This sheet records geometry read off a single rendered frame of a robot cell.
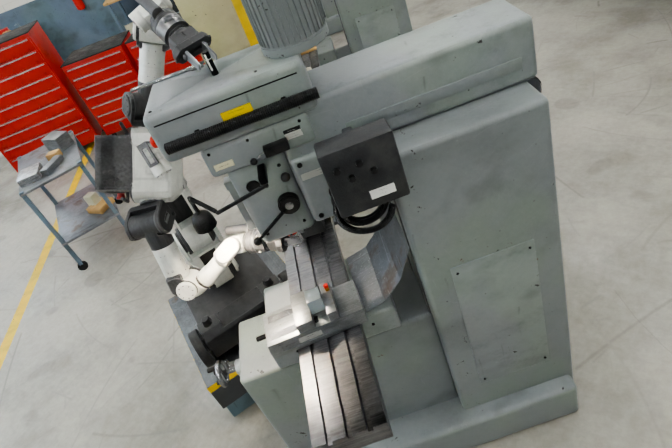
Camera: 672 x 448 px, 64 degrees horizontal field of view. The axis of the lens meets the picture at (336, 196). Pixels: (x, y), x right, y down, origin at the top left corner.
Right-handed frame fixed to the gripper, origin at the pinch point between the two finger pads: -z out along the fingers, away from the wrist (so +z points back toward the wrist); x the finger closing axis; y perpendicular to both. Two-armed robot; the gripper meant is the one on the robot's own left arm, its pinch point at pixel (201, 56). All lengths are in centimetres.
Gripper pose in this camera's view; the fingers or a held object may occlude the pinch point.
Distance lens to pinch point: 163.6
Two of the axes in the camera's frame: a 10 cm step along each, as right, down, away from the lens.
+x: -7.0, 5.9, -4.1
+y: 1.2, -4.7, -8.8
